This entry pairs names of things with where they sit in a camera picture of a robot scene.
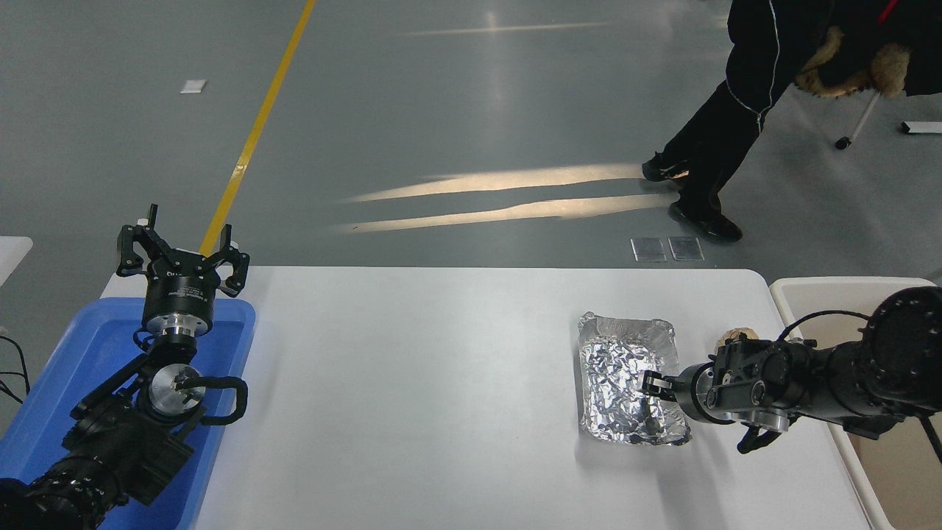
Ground blue plastic tray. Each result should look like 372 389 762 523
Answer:
0 297 256 530

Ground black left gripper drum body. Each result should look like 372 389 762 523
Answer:
144 256 222 319

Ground silver foil tray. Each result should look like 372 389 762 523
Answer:
576 311 693 447

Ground white side table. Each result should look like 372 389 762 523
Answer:
0 237 33 288

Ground person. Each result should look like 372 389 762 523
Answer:
642 0 836 245

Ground thin black cables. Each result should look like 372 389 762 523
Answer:
0 335 31 406

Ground large pale plastic bin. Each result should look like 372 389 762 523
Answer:
769 276 942 530

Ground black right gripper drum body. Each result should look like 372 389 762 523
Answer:
676 364 709 423

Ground white wheeled chair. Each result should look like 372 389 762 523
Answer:
835 90 882 151

